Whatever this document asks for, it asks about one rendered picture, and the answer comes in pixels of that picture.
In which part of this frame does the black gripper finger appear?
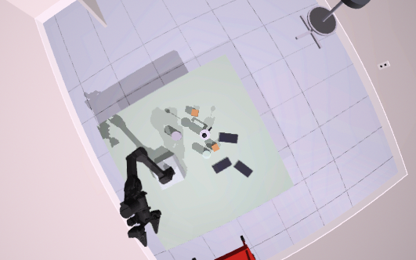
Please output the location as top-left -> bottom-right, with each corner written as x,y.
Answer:
136,232 -> 147,247
150,216 -> 161,234

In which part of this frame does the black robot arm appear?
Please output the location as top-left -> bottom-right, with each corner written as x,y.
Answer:
119,146 -> 175,227

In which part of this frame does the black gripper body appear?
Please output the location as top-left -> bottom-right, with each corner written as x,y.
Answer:
128,206 -> 161,238

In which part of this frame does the pale grey cylinder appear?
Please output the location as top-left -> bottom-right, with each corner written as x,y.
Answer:
171,132 -> 182,141

